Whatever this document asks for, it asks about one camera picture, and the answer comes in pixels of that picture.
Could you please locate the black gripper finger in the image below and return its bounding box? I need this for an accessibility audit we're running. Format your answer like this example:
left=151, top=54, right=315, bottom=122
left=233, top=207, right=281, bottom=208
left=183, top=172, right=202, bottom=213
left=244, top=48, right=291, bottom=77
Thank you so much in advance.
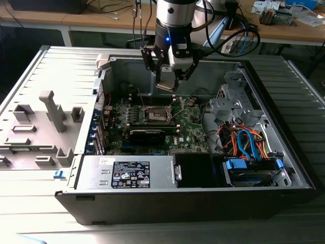
left=172, top=56, right=200, bottom=90
left=140, top=44, right=169, bottom=87

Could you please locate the CPU with silver top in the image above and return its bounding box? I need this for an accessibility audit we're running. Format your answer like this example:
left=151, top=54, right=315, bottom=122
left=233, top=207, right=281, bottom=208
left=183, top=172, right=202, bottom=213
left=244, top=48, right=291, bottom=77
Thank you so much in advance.
left=155, top=78, right=178, bottom=92

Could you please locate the metal wire locking lever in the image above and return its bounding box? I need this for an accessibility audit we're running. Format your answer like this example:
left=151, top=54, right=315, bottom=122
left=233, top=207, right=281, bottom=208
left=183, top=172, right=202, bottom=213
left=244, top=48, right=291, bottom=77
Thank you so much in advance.
left=174, top=99, right=185, bottom=120
left=136, top=88, right=146, bottom=109

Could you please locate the metal socket cover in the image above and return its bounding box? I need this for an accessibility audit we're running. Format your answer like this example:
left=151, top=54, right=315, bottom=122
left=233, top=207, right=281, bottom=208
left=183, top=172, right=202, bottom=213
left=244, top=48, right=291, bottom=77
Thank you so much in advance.
left=167, top=97, right=182, bottom=119

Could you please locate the CPU socket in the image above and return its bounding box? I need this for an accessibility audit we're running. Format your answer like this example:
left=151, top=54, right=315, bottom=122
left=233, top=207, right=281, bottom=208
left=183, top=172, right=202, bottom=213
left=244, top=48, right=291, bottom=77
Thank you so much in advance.
left=142, top=104, right=176, bottom=121

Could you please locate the beige case latch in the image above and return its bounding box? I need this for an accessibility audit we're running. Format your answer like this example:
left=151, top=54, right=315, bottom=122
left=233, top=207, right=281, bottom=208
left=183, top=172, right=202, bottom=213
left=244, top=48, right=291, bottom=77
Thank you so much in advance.
left=95, top=53, right=113, bottom=71

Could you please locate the silver metal drive cage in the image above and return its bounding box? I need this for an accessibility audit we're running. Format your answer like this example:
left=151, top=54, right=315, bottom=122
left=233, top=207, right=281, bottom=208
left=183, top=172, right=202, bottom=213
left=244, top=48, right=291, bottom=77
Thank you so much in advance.
left=208, top=66, right=270, bottom=128

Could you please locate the green motherboard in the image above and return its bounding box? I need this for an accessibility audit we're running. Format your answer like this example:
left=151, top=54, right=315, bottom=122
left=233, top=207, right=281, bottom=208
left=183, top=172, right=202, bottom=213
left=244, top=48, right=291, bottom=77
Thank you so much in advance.
left=103, top=96, right=212, bottom=156

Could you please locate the black monitor stand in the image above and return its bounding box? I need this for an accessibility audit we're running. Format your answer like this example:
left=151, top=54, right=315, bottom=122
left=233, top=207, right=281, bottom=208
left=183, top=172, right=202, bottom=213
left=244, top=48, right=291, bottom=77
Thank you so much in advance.
left=224, top=0, right=246, bottom=32

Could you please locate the black graphics card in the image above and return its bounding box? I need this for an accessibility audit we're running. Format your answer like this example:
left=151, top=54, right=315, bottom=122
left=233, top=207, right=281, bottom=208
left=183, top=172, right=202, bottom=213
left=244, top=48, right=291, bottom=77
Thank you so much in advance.
left=121, top=128, right=168, bottom=147

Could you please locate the copper heatsink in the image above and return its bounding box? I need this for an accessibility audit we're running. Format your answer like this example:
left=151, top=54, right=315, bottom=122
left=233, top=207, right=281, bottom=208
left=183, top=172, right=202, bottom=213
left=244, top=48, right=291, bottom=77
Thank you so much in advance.
left=258, top=7, right=277, bottom=26

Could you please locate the black plastic shroud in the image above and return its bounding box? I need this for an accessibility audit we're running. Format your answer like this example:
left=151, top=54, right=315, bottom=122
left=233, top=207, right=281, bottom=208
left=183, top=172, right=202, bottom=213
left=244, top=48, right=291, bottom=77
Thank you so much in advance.
left=174, top=153, right=225, bottom=189

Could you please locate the blue disk carrier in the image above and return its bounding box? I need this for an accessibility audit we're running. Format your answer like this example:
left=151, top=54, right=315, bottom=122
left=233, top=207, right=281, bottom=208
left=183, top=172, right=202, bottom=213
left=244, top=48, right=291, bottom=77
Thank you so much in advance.
left=224, top=157, right=285, bottom=178

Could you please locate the wooden desk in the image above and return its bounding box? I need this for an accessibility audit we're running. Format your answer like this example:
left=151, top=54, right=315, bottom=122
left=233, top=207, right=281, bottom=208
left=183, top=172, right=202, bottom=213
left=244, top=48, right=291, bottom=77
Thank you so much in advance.
left=0, top=0, right=325, bottom=48

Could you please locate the black box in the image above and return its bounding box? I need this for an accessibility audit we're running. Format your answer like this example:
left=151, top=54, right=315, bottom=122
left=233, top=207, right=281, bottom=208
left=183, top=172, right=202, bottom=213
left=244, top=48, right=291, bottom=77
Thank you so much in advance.
left=8, top=0, right=88, bottom=15

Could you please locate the hard disk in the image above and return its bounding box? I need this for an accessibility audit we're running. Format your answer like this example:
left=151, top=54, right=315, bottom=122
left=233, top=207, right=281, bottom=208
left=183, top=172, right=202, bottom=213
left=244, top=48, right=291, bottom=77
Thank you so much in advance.
left=229, top=170, right=278, bottom=188

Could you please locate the silver power supply unit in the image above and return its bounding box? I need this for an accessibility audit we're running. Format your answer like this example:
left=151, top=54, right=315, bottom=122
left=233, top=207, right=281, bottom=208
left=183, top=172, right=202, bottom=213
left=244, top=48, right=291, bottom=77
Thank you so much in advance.
left=74, top=154, right=184, bottom=191

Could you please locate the grey parts rack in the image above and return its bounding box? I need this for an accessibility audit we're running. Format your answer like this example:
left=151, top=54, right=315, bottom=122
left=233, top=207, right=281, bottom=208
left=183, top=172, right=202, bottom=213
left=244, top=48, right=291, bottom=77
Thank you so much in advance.
left=0, top=89, right=86, bottom=171

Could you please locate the blue box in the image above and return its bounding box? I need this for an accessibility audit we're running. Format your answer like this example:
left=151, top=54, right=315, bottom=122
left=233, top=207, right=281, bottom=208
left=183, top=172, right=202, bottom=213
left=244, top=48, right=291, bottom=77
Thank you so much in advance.
left=284, top=0, right=318, bottom=10

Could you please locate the black open PC case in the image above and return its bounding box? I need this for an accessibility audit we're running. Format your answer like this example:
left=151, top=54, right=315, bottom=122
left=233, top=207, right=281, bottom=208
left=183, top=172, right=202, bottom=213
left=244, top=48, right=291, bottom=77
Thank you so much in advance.
left=54, top=45, right=317, bottom=226

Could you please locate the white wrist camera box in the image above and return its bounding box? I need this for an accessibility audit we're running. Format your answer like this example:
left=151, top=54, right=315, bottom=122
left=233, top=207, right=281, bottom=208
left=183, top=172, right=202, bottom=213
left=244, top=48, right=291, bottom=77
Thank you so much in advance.
left=168, top=43, right=191, bottom=71

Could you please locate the thin black wire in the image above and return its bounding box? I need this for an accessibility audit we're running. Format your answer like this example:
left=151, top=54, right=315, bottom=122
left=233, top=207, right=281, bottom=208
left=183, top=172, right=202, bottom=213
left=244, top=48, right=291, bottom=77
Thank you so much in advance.
left=190, top=87, right=218, bottom=100

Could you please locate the black camera cable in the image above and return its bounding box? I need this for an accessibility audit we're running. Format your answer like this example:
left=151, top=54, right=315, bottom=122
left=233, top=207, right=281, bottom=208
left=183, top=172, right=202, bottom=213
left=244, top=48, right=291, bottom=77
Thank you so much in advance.
left=199, top=19, right=262, bottom=57

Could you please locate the blue cable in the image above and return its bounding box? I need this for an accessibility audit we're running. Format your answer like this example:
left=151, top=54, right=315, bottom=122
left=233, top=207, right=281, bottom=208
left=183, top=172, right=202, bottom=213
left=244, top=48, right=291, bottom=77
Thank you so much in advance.
left=238, top=20, right=253, bottom=54

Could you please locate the orange red wire bundle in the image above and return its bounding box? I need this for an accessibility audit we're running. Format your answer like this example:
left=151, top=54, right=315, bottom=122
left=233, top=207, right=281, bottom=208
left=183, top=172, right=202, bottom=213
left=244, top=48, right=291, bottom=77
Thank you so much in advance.
left=217, top=123, right=241, bottom=156

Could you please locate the blue flat wire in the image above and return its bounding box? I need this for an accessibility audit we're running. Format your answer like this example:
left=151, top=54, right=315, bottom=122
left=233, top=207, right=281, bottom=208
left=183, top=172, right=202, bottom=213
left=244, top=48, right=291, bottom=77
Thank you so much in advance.
left=238, top=129, right=263, bottom=162

